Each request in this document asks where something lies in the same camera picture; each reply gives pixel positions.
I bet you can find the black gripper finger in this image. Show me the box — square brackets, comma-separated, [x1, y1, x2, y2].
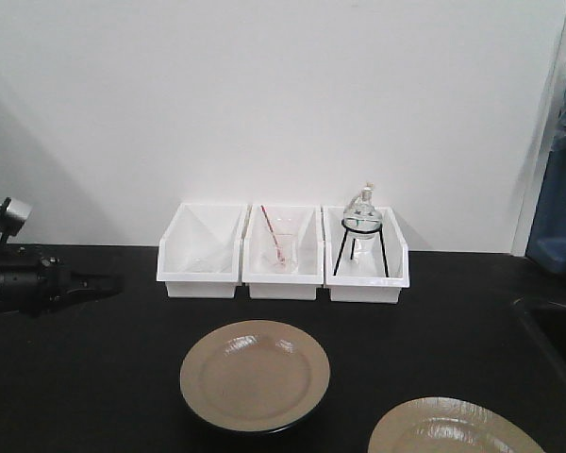
[65, 282, 123, 307]
[68, 271, 123, 288]

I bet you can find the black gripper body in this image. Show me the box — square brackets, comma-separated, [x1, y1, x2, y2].
[0, 258, 71, 316]

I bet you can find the tan plate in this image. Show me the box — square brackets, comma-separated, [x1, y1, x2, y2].
[179, 320, 331, 434]
[367, 396, 542, 452]

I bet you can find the white bin left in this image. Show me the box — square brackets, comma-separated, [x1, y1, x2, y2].
[157, 203, 249, 299]

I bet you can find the white bin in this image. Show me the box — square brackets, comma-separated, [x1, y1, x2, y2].
[157, 203, 249, 299]
[241, 204, 325, 301]
[322, 206, 410, 304]

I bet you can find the white bin middle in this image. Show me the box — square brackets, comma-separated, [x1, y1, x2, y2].
[241, 204, 325, 301]

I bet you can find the clear glass beaker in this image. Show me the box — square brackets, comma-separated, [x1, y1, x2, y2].
[261, 219, 299, 274]

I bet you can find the round glass flask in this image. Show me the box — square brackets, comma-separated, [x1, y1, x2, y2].
[342, 183, 383, 236]

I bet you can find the white bin right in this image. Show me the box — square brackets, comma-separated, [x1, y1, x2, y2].
[322, 206, 410, 304]

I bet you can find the black tripod stand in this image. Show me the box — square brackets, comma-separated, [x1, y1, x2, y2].
[333, 219, 390, 277]

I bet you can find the blue pegboard drying rack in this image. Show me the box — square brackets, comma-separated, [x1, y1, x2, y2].
[527, 0, 566, 276]

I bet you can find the black sink basin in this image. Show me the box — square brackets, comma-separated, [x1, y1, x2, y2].
[511, 297, 566, 388]

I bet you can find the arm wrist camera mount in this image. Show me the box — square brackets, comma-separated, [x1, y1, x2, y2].
[0, 197, 32, 253]

